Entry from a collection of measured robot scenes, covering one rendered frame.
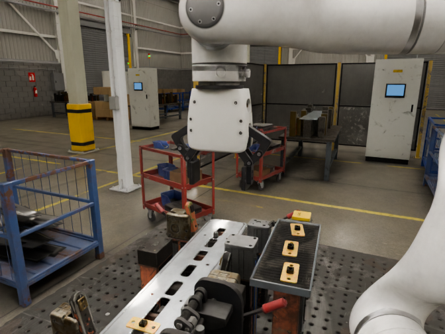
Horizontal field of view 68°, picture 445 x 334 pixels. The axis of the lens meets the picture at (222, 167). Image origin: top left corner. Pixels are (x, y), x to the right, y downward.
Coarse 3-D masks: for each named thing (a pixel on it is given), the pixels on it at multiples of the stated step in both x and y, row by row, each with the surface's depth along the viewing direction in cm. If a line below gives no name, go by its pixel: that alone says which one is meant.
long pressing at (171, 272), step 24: (192, 240) 130; (168, 264) 114; (192, 264) 113; (216, 264) 113; (144, 288) 101; (168, 288) 100; (192, 288) 100; (120, 312) 90; (144, 312) 90; (168, 312) 90
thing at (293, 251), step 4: (284, 244) 93; (288, 244) 91; (292, 244) 91; (296, 244) 93; (284, 248) 91; (288, 248) 90; (292, 248) 90; (296, 248) 91; (284, 252) 88; (288, 252) 89; (292, 252) 88; (296, 252) 88; (292, 256) 87; (296, 256) 87
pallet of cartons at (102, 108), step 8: (96, 88) 1360; (104, 88) 1345; (128, 96) 1397; (96, 104) 1379; (104, 104) 1363; (128, 104) 1402; (96, 112) 1388; (104, 112) 1372; (112, 112) 1357; (128, 112) 1407
